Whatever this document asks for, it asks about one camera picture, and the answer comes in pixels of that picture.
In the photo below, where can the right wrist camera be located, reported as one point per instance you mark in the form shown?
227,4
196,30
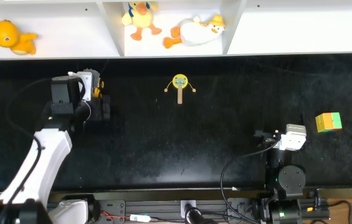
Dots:
292,138

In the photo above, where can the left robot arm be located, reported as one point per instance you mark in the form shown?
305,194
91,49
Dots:
48,149

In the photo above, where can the mounting rail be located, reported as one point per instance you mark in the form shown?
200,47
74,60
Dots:
163,209

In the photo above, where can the yellow plush duck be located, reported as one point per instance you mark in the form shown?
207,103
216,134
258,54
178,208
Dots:
141,20

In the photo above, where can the white plush duck with hat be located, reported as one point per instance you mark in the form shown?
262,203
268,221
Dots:
197,32

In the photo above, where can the many-coloured puzzle cube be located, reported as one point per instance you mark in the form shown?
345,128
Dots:
328,122

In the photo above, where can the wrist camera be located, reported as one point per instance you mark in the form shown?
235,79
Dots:
85,84
292,138

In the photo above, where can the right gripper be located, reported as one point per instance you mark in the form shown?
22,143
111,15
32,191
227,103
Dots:
267,137

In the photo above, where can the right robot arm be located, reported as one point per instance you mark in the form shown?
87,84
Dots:
291,180

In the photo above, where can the grey and yellow toy truck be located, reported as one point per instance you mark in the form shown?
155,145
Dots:
95,74

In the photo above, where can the white shelf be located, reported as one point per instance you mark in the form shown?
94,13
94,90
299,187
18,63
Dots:
69,37

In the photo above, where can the yellow rattle drum toy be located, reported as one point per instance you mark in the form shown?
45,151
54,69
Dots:
180,81

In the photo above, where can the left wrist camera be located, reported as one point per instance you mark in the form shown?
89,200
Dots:
85,84

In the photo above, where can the orange rubber duck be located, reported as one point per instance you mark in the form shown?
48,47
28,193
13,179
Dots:
6,34

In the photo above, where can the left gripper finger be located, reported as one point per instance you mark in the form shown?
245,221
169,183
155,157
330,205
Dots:
103,107

